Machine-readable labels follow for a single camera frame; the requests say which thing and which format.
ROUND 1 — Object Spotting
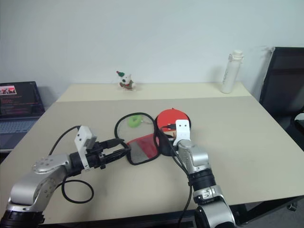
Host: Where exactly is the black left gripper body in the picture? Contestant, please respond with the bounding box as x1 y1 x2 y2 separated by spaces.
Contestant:
85 140 108 170

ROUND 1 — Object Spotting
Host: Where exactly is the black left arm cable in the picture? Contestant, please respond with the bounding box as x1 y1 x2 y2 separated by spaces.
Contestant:
49 125 95 204

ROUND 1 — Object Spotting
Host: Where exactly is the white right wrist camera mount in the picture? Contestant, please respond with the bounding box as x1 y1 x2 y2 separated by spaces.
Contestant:
172 119 191 147

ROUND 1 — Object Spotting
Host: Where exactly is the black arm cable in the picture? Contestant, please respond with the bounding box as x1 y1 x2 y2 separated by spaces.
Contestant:
160 123 193 228
49 125 95 204

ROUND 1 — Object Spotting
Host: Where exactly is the green ring charm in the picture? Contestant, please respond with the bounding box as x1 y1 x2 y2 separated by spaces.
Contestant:
128 116 143 129

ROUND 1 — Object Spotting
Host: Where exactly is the open laptop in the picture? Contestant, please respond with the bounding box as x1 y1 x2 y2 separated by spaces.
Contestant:
0 81 46 151

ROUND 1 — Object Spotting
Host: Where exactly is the red mesh bag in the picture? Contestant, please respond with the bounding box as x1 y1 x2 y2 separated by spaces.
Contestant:
114 107 193 166

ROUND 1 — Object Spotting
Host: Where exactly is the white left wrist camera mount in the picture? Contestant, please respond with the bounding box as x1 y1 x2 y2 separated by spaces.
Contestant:
74 125 99 171

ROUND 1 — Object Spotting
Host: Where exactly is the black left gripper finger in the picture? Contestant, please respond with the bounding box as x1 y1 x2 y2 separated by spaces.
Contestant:
103 139 125 150
104 147 132 164

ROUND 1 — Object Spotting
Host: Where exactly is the black chair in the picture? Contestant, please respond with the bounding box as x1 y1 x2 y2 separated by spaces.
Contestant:
258 46 304 153

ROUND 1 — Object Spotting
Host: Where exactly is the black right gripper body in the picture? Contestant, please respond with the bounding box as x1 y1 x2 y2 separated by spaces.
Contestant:
159 136 178 157

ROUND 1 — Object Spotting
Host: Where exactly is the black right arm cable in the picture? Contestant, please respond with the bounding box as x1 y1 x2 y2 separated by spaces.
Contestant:
160 123 193 228

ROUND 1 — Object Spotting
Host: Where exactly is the white water bottle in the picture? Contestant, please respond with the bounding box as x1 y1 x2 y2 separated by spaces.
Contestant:
220 49 245 94

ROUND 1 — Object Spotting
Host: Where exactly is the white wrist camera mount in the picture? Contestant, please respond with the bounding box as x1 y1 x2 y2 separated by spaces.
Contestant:
74 125 99 171
172 119 191 147

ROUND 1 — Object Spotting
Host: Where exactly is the white plush dog toy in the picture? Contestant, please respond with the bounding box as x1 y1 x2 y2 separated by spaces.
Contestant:
115 70 138 92

